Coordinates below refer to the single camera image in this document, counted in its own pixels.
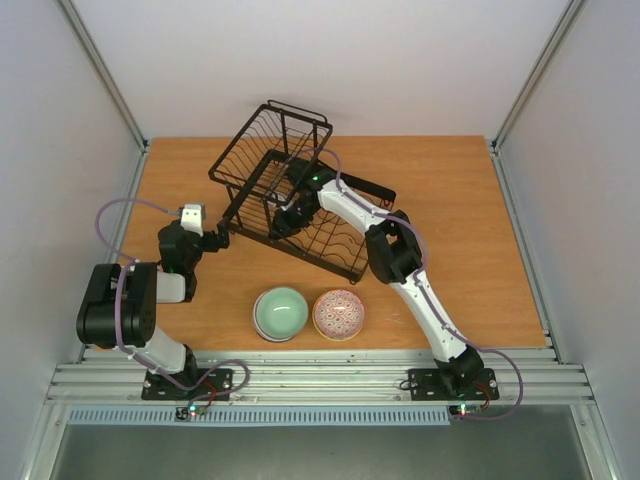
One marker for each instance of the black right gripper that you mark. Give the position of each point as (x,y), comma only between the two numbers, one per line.
(283,220)

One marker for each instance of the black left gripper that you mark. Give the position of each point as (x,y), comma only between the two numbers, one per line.
(215,245)

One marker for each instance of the black wire dish rack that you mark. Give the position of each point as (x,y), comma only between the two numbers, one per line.
(252,170)

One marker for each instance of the red dot patterned bowl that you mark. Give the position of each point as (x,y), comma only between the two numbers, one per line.
(338,305)

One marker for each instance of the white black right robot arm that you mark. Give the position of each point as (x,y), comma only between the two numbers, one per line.
(394,253)

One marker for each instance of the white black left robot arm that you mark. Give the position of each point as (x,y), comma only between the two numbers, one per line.
(118,310)

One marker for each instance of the bowl under green bowl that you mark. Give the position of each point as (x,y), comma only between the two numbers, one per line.
(272,326)

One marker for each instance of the celadon green bowl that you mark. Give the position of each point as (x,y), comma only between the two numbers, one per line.
(285,300)

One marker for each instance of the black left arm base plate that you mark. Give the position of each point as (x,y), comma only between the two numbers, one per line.
(216,385)

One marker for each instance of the light blue cable duct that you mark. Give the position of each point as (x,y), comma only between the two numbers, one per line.
(260,416)

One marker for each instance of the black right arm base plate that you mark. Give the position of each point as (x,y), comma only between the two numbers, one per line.
(430,384)

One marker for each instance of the aluminium rail frame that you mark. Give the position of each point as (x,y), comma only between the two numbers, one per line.
(492,55)

